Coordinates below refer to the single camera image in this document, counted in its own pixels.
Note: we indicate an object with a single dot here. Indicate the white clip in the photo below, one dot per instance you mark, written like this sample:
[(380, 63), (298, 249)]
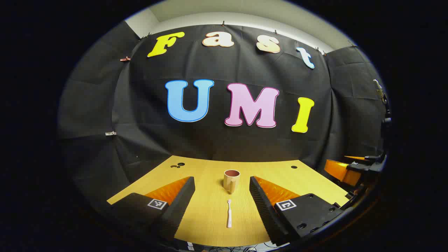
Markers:
[(110, 133)]

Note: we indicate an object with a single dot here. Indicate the black backdrop cloth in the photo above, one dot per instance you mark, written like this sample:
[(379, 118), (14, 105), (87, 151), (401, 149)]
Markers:
[(210, 140)]

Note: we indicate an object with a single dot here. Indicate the beige cup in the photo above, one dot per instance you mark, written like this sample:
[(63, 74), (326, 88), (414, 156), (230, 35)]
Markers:
[(231, 182)]

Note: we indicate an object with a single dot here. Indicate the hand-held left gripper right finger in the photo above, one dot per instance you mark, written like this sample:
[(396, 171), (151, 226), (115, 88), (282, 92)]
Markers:
[(260, 199)]

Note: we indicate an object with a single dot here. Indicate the pink toothbrush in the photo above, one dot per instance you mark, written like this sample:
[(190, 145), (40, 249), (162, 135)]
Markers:
[(229, 217)]

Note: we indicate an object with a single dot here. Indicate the wooden desktop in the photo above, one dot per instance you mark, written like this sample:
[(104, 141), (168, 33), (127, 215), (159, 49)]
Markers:
[(210, 217)]

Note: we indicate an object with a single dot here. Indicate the red clip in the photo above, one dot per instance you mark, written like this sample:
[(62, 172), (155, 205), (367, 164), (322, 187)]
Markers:
[(125, 58)]

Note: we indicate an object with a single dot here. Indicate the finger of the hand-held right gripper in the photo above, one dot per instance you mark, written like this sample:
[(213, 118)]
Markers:
[(367, 160), (337, 169)]

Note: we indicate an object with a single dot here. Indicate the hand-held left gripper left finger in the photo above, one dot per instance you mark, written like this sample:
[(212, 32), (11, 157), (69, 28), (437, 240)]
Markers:
[(182, 199)]

